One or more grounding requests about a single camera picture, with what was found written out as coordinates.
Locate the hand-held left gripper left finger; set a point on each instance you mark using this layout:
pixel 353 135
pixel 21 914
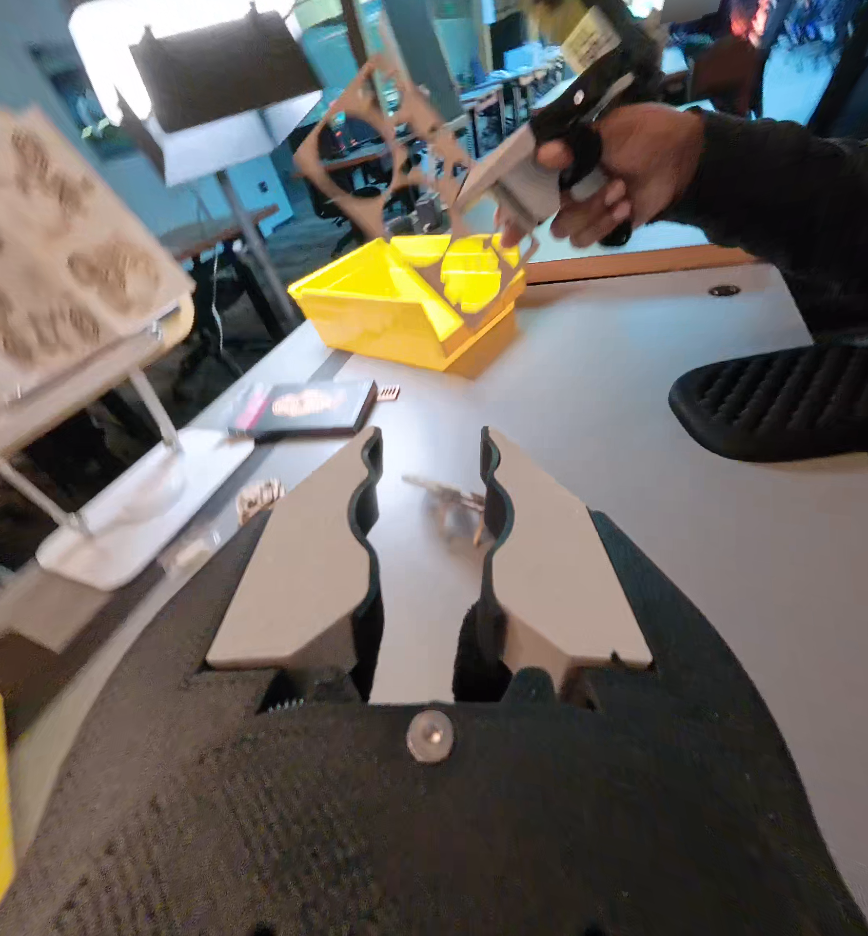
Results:
pixel 295 570

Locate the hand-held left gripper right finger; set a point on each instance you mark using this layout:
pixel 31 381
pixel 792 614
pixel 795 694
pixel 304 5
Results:
pixel 566 578

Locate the stacked wooden gear disc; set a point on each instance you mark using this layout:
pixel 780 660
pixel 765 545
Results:
pixel 260 501

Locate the black puzzle box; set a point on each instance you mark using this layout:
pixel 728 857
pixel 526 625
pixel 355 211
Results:
pixel 309 406

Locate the wooden gear assembly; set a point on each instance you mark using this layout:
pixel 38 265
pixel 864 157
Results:
pixel 448 497

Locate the small clear plastic bag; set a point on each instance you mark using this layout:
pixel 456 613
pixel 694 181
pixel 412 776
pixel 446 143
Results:
pixel 189 552

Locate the grey desk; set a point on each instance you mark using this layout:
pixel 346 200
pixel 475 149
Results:
pixel 661 548

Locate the black desk grommet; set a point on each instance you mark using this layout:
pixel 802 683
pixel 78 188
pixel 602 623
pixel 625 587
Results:
pixel 724 290

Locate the small slotted wooden piece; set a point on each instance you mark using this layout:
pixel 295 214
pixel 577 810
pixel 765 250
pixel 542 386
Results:
pixel 388 393

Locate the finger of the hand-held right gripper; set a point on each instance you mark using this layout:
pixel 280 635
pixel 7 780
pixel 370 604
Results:
pixel 507 164
pixel 536 194

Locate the white book stand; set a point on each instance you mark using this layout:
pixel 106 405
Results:
pixel 149 497

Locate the paper instruction sheet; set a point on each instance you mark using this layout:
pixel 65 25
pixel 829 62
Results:
pixel 53 256

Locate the wooden sheet frame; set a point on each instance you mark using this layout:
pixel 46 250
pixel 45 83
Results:
pixel 423 128

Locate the person's right forearm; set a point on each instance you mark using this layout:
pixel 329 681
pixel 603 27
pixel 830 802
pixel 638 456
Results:
pixel 807 205

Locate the black softbox lamp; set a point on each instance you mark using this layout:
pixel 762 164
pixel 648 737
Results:
pixel 222 73

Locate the person's right hand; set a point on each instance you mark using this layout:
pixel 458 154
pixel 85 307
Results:
pixel 646 168

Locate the wooden background table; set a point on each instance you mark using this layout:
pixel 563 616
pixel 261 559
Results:
pixel 214 230

